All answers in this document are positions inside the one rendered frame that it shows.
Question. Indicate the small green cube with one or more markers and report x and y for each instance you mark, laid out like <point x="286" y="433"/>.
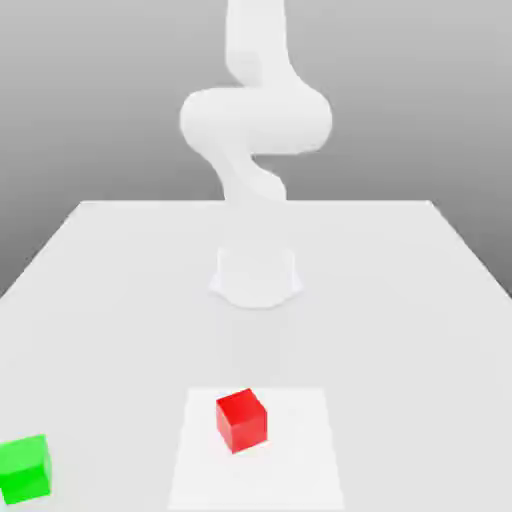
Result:
<point x="24" y="468"/>

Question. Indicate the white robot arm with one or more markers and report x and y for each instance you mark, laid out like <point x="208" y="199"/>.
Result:
<point x="256" y="120"/>

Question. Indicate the small red cube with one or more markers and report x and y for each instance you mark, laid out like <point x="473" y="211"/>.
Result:
<point x="241" y="420"/>

